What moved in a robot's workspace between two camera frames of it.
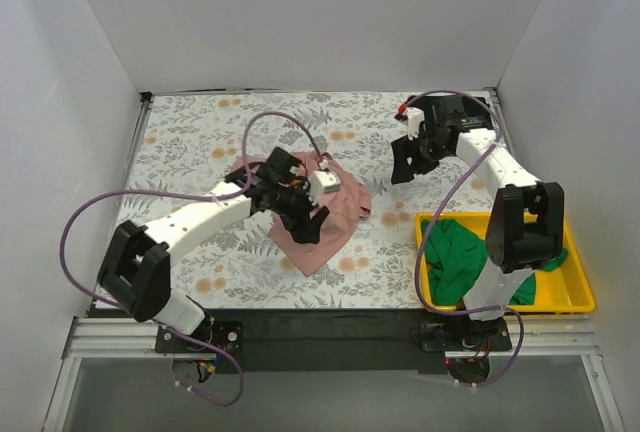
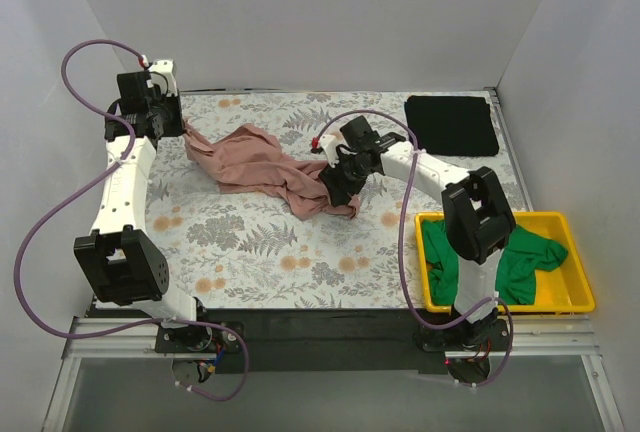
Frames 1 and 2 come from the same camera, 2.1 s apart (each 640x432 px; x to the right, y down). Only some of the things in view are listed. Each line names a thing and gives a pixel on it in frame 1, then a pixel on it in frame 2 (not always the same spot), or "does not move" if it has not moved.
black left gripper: (298, 210) to (173, 119)
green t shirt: (456, 257) does not move
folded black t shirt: (446, 111) does not move
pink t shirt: (346, 203) to (244, 160)
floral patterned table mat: (197, 143) does not move
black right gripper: (417, 150) to (339, 184)
